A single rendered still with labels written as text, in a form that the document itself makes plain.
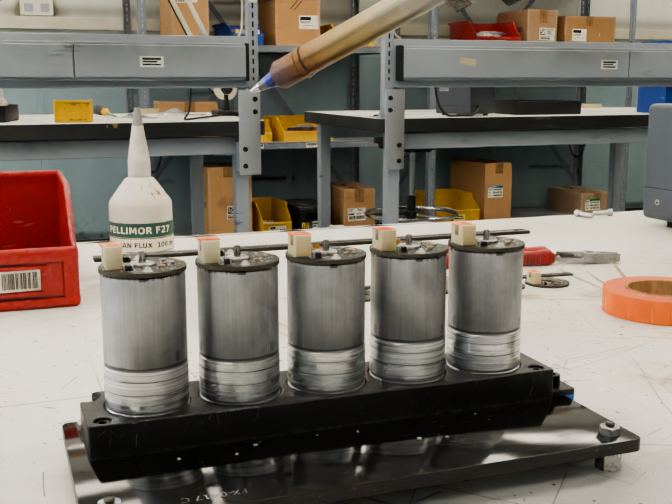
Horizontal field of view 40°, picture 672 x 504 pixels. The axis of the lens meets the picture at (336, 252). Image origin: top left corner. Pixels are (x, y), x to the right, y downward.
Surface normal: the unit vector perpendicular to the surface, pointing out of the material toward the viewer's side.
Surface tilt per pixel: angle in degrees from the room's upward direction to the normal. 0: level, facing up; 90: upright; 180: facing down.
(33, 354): 0
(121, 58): 90
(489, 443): 0
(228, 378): 90
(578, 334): 0
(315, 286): 90
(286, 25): 90
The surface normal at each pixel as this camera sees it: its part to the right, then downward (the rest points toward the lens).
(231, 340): -0.04, 0.18
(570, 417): 0.00, -0.98
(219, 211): 0.39, 0.16
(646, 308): -0.54, 0.15
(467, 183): -0.90, 0.09
